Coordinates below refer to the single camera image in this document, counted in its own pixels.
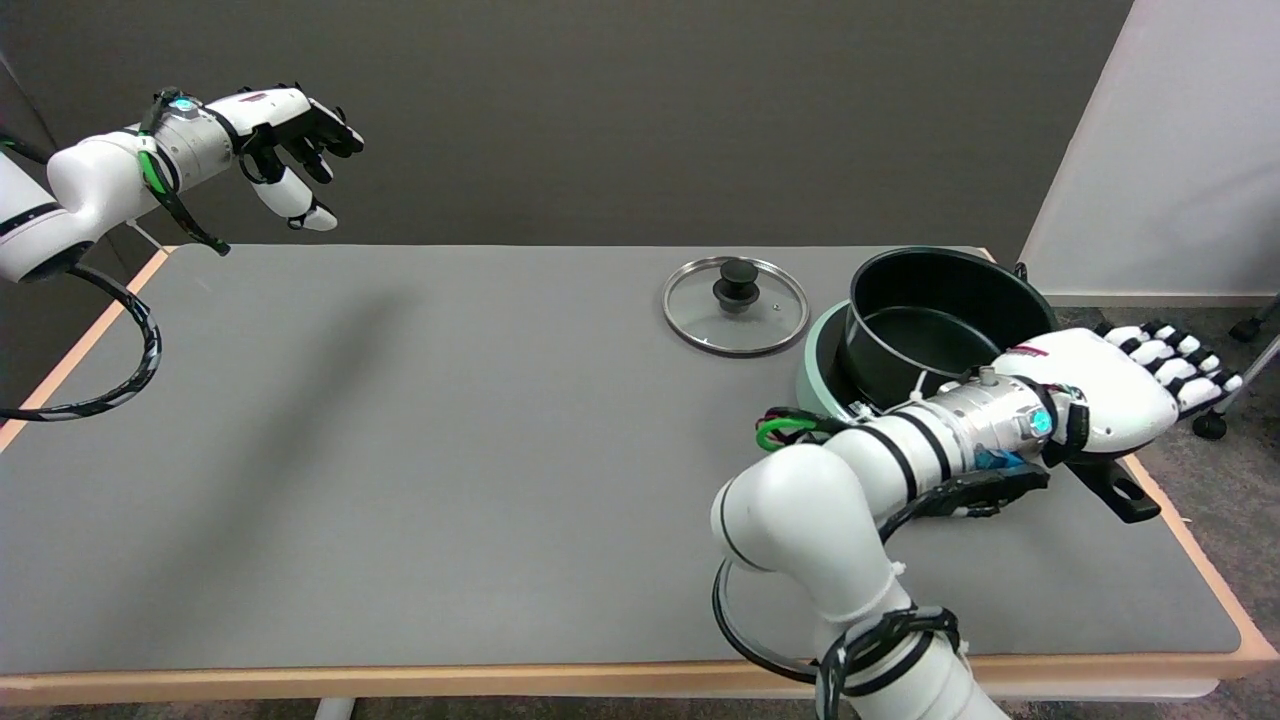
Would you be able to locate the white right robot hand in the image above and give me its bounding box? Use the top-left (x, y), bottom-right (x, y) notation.
top-left (1005, 320), bottom-right (1244, 466)

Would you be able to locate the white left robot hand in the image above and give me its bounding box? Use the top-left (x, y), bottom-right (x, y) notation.
top-left (226, 83), bottom-right (366, 233)

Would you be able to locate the black pot with handle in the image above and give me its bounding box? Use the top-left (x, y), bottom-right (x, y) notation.
top-left (840, 247), bottom-right (1162, 524)

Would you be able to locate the chair leg with caster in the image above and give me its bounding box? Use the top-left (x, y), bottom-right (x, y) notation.
top-left (1228, 295), bottom-right (1280, 344)
top-left (1192, 335), bottom-right (1280, 441)

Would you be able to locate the white partition panel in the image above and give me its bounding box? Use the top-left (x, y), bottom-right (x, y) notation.
top-left (1018, 0), bottom-right (1280, 307)

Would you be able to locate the green induction cooker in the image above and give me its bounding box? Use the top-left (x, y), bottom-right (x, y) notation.
top-left (796, 300), bottom-right (881, 421)

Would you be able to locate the grey table mat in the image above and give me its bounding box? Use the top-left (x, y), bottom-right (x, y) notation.
top-left (0, 245), bottom-right (1244, 676)

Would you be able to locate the glass lid with black knob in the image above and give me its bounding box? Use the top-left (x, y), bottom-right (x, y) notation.
top-left (661, 256), bottom-right (811, 358)

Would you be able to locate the black green wrist cable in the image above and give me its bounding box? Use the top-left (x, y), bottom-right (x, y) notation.
top-left (138, 88), bottom-right (232, 256)

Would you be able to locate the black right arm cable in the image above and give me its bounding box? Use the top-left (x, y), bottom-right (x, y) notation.
top-left (712, 405), bottom-right (1053, 720)

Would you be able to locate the black looping left arm cable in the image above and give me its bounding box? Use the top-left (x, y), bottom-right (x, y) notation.
top-left (0, 262), bottom-right (163, 423)

